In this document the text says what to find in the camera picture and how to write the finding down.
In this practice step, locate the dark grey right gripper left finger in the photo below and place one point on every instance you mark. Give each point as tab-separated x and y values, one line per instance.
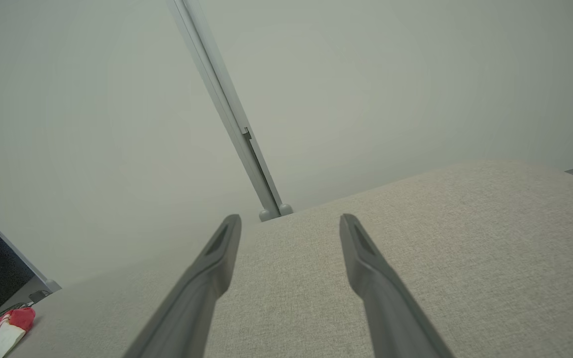
202	293

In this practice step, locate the red and white shirt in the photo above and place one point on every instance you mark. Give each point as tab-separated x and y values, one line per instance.
3	333

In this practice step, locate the grey metal partition post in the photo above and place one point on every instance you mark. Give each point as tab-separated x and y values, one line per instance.
224	99

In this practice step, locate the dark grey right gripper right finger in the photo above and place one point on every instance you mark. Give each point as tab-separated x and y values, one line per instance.
381	298

